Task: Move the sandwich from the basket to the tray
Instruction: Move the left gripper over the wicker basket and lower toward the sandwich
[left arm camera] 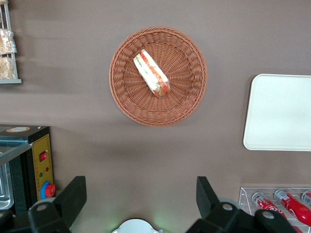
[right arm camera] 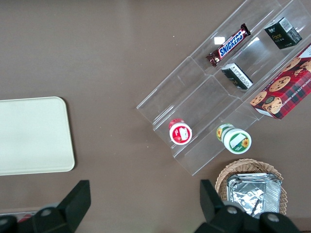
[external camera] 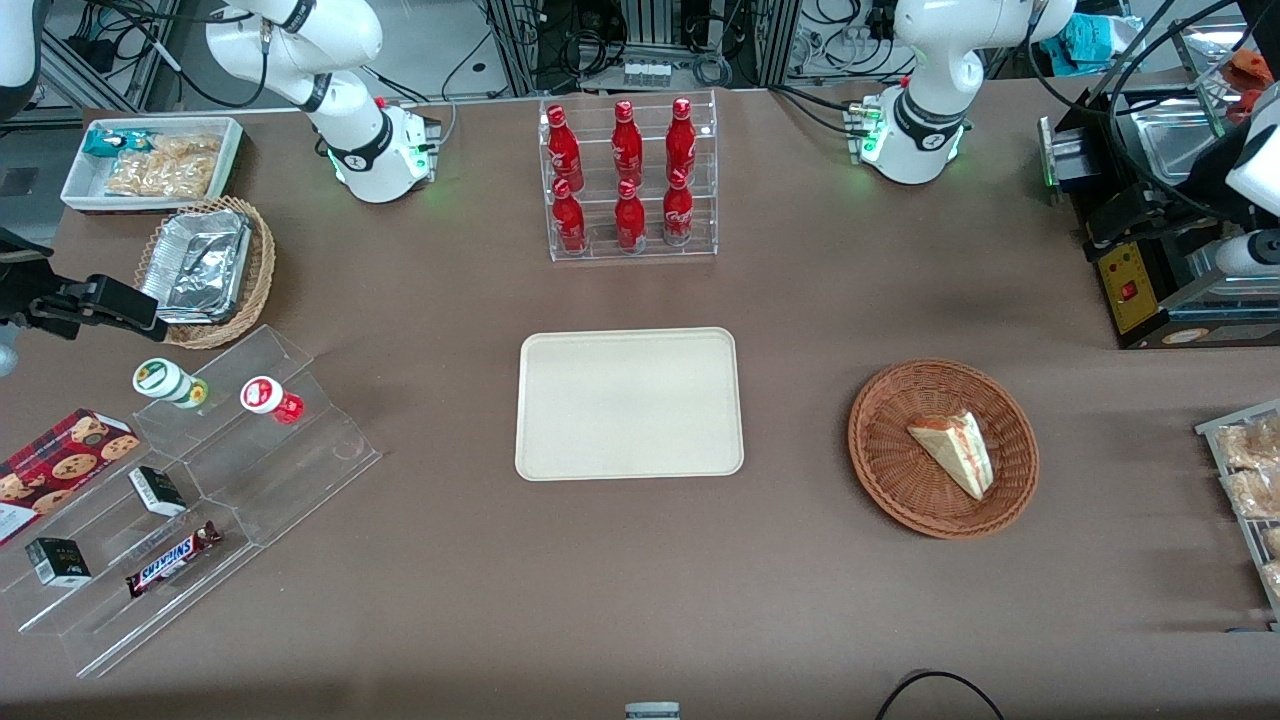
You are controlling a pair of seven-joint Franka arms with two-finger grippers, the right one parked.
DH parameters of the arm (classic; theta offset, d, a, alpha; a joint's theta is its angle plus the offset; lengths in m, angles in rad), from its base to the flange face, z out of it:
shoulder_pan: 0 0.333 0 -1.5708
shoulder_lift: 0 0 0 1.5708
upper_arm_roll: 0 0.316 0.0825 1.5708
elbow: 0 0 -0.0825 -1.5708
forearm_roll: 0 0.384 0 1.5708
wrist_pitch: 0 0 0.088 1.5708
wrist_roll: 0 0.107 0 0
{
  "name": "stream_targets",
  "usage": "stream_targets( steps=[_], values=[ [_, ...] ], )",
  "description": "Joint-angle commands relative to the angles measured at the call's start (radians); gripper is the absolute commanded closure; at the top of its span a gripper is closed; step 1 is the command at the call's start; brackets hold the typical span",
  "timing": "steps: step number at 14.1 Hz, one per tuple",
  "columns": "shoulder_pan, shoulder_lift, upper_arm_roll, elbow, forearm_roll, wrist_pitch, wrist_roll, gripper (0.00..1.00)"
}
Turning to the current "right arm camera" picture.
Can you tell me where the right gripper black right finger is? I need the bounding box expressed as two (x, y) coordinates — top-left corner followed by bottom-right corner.
(194, 179), (261, 233)

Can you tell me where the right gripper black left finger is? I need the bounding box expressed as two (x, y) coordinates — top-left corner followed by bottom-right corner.
(31, 180), (91, 233)

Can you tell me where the wicker basket holding foil containers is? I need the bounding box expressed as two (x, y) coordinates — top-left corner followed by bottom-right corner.
(214, 159), (288, 216)

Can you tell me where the cream rectangular plastic tray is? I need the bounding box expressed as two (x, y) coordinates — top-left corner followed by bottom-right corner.
(0, 96), (75, 176)

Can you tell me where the stack of foil containers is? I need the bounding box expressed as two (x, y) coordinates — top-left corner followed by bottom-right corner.
(226, 172), (282, 219)

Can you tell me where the green lid sunflower jar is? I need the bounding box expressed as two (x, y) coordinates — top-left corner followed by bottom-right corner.
(216, 123), (252, 155)

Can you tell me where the red lid white jar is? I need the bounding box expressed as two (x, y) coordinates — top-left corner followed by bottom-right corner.
(169, 118), (193, 146)

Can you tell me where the clear acrylic stepped shelf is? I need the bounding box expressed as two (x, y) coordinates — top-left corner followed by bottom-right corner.
(136, 0), (311, 177)

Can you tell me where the small black box white label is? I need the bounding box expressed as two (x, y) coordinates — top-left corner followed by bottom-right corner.
(221, 63), (254, 91)

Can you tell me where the red plaid cookie box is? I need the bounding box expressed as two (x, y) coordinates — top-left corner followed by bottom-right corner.
(249, 43), (311, 120)

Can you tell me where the Snickers chocolate bar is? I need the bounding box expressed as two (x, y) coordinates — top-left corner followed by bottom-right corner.
(206, 23), (252, 68)

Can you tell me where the black Face printed box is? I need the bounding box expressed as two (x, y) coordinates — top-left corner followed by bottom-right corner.
(264, 17), (303, 50)

